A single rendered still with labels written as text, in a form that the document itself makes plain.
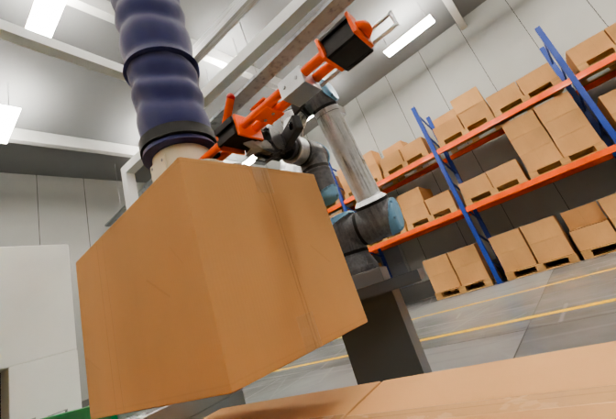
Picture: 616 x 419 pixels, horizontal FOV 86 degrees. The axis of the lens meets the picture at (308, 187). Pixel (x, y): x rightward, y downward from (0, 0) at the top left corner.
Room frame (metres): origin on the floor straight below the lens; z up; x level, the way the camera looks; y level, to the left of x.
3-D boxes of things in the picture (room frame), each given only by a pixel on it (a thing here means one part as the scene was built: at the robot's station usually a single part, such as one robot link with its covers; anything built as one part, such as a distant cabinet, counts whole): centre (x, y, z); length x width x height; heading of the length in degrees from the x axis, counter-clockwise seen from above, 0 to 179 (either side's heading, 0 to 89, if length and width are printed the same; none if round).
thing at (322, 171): (1.02, -0.03, 1.08); 0.12 x 0.09 x 0.12; 64
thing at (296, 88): (0.63, -0.05, 1.19); 0.07 x 0.07 x 0.04; 56
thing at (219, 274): (0.87, 0.33, 0.87); 0.60 x 0.40 x 0.40; 54
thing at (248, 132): (0.75, 0.12, 1.20); 0.10 x 0.08 x 0.06; 146
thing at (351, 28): (0.55, -0.16, 1.20); 0.08 x 0.07 x 0.05; 56
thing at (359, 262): (1.52, -0.09, 0.86); 0.19 x 0.19 x 0.10
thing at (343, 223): (1.51, -0.10, 0.99); 0.17 x 0.15 x 0.18; 64
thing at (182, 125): (0.89, 0.33, 1.31); 0.23 x 0.23 x 0.04
